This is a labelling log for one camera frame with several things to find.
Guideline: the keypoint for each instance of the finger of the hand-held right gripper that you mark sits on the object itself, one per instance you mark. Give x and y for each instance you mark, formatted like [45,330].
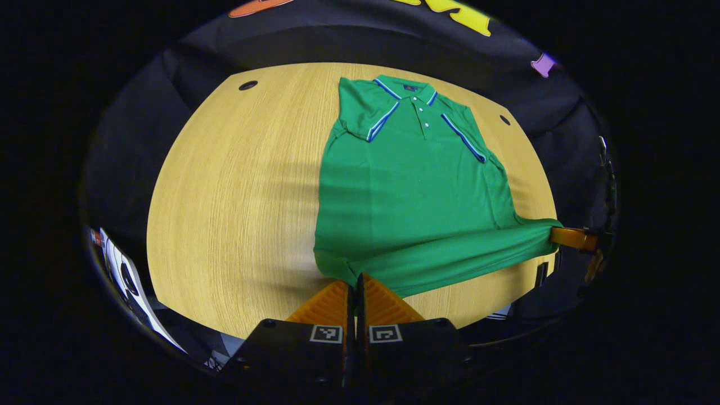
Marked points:
[595,264]
[574,238]

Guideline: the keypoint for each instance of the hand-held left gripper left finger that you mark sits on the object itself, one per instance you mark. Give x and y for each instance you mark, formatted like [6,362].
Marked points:
[292,354]

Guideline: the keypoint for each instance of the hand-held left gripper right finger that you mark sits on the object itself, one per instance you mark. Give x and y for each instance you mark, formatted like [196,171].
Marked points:
[416,351]

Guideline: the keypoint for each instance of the green T-shirt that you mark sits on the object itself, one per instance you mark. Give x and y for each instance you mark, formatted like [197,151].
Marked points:
[410,197]

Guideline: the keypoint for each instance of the black backdrop cloth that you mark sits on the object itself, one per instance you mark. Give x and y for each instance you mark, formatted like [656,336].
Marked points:
[337,39]

